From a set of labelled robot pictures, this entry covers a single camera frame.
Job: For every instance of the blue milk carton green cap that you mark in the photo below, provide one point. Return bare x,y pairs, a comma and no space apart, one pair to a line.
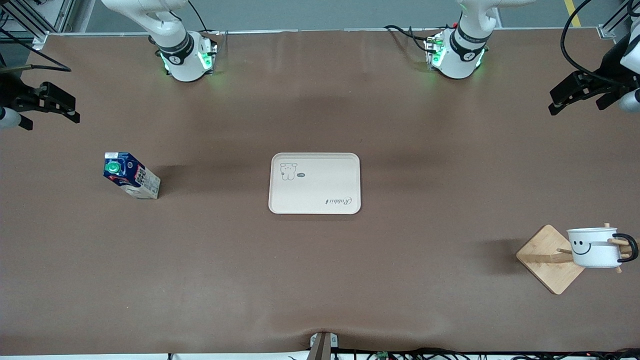
132,177

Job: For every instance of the aluminium frame profile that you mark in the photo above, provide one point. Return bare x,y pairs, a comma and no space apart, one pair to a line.
607,31
40,41

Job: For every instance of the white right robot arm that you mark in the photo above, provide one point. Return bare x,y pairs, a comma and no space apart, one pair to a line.
175,50

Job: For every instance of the wooden mug tree stand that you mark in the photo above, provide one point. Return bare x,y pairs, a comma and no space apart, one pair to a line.
545,260

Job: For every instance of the beige tray with bear print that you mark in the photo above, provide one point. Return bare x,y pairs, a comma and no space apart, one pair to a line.
320,185

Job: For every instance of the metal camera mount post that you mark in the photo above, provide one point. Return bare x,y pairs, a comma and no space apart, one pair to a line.
322,347

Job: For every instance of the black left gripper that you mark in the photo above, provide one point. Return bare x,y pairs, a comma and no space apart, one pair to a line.
611,66

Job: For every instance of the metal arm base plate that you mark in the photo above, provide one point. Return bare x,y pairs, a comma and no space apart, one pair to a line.
210,47
432,47

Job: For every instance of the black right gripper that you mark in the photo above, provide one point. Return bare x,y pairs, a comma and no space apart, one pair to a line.
11,90

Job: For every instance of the small green circuit board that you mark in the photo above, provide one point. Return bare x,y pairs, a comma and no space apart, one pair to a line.
383,355

